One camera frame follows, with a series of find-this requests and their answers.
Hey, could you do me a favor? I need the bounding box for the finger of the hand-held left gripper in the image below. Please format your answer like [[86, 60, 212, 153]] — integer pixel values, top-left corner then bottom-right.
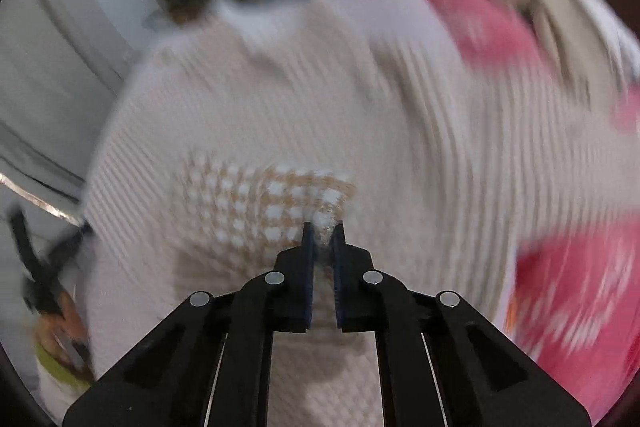
[[44, 223, 95, 288], [9, 209, 48, 290]]

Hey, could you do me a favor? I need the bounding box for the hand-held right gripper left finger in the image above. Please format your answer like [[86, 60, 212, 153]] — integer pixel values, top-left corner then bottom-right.
[[62, 223, 314, 427]]

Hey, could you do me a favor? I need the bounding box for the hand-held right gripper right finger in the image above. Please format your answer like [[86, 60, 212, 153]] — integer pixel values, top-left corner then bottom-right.
[[333, 221, 589, 427]]

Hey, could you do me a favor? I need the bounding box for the beige checked knit sweater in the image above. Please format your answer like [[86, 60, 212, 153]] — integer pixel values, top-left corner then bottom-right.
[[82, 0, 523, 427]]

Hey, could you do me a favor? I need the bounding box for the beige clothes pile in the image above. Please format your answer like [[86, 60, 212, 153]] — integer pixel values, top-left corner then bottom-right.
[[470, 0, 632, 94]]

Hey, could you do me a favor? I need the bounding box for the white curtain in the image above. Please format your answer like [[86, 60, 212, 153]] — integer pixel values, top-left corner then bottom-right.
[[0, 0, 142, 208]]

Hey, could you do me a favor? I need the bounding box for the pink floral blanket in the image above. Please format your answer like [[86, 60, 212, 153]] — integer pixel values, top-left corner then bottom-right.
[[419, 0, 640, 420]]

